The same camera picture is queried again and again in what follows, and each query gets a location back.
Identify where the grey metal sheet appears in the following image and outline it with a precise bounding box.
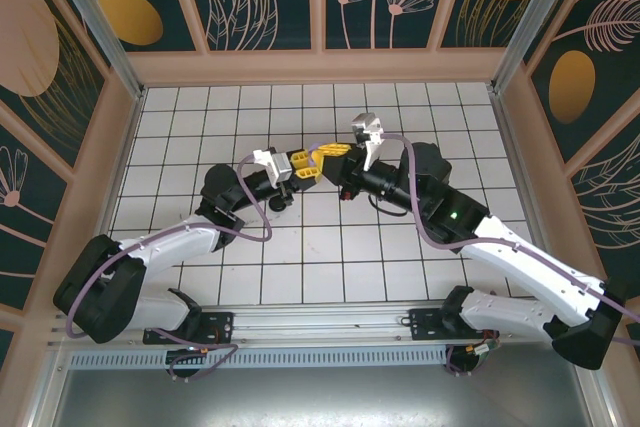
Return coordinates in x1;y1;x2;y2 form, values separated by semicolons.
29;366;616;427

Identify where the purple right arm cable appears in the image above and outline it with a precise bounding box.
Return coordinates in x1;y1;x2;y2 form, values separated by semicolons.
382;132;640;379

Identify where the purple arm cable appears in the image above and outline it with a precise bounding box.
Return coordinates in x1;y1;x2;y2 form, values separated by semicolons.
382;132;640;379
67;154;274;382

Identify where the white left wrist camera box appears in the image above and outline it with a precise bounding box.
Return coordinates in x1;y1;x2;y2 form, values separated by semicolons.
252;147;294;186

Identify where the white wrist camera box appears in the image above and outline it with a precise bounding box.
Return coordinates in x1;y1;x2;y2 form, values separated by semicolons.
350;113;385;171
252;147;294;186

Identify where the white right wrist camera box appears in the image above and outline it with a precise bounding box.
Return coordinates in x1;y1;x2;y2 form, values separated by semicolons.
350;113;385;171

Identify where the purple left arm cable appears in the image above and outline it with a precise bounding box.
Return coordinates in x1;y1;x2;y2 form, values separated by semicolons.
67;154;274;382

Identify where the aluminium side rail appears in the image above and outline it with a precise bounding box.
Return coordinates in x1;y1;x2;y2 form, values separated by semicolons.
492;89;571;304

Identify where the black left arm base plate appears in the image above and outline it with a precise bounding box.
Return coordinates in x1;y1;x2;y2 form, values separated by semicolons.
143;310;236;346

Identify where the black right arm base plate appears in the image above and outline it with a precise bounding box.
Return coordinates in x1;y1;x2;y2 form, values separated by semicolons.
408;306;501;344

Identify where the aluminium mounting rail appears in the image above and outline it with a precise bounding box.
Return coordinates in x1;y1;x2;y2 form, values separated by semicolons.
47;300;596;349

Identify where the grey slotted cable duct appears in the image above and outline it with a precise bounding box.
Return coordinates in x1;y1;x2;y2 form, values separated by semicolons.
67;348;451;369

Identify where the aluminium frame post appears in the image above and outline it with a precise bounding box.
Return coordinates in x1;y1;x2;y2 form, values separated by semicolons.
491;0;587;94
38;0;147;101

